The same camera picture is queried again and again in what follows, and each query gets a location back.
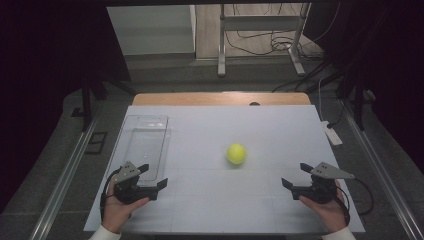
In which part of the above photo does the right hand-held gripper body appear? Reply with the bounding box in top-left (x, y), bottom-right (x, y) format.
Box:
top-left (291, 161), bottom-right (356, 205)

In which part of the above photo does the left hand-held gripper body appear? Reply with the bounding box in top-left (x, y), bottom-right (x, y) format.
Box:
top-left (113, 161), bottom-right (158, 205)

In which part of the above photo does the clear plastic container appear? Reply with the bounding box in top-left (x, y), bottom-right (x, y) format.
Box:
top-left (121, 114), bottom-right (172, 188)

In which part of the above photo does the yellow-green tennis ball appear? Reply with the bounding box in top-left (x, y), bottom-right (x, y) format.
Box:
top-left (226, 143), bottom-right (248, 166)

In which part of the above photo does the person's right hand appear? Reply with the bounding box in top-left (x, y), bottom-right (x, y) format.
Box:
top-left (298, 179), bottom-right (350, 234)

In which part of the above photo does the person's left hand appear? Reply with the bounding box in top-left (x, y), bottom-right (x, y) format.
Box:
top-left (101, 174), bottom-right (150, 234)

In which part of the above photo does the white power strip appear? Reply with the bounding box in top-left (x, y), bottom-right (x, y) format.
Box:
top-left (321, 120), bottom-right (344, 147)

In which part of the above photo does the white board table cover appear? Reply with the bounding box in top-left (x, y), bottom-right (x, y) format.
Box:
top-left (83, 104), bottom-right (366, 234)

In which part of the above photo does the black stand leg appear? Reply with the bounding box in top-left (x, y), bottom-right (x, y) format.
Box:
top-left (70, 71), bottom-right (138, 132)
top-left (334, 64), bottom-right (378, 132)

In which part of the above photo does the wooden table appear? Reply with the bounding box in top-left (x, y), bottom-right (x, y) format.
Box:
top-left (132, 92), bottom-right (312, 107)

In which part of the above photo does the dark curtain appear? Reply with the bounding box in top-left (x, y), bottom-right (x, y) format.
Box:
top-left (0, 0), bottom-right (132, 214)
top-left (303, 0), bottom-right (424, 168)

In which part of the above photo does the white cabinet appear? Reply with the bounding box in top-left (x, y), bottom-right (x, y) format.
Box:
top-left (106, 4), bottom-right (197, 57)

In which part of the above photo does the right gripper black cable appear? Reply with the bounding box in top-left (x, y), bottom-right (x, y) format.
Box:
top-left (333, 178), bottom-right (375, 227)

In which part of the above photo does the black plug with cable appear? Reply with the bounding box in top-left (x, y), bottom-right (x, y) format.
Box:
top-left (326, 99), bottom-right (346, 130)

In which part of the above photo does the grey metal floor rail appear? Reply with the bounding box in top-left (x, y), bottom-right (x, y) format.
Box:
top-left (29, 111), bottom-right (103, 240)
top-left (340, 99), bottom-right (424, 240)

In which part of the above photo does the white cable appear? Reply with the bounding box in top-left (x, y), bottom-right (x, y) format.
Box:
top-left (317, 77), bottom-right (326, 123)

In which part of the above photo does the tangle of black floor cables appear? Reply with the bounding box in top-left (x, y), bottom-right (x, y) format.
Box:
top-left (224, 3), bottom-right (341, 63)

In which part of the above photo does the grey metal stand frame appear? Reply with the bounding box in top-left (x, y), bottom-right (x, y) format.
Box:
top-left (217, 3), bottom-right (312, 78)

